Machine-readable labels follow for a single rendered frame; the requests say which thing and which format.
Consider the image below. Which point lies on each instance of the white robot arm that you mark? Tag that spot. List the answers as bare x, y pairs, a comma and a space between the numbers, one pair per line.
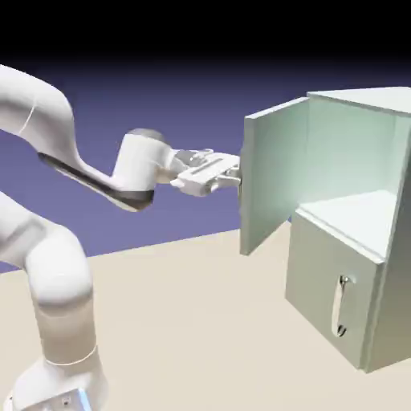
57, 282

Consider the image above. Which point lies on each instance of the pale green cabinet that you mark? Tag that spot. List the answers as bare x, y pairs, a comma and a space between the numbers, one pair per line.
395, 257

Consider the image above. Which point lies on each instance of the pale green door without latch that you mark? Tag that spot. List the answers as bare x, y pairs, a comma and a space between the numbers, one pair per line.
273, 173

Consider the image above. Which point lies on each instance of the pale green closed door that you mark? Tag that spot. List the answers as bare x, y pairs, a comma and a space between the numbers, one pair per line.
321, 289

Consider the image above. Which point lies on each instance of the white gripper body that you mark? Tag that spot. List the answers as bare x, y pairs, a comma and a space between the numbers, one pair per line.
205, 175

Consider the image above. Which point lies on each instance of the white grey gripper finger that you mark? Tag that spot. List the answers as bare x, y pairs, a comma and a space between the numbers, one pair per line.
231, 175

